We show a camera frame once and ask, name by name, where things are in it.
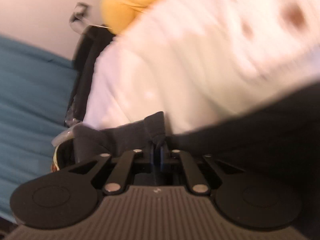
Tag pastel bed sheet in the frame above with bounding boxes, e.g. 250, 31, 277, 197
84, 0, 319, 134

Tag pile of clothes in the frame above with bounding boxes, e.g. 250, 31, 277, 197
50, 126, 75, 172

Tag black pants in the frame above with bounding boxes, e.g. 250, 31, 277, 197
73, 83, 319, 180

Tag wall power socket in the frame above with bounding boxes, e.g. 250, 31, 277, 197
69, 2, 91, 34

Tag large blue curtain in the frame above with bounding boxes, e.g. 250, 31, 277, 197
0, 37, 76, 222

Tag black armchair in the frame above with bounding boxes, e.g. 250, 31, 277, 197
65, 26, 114, 127

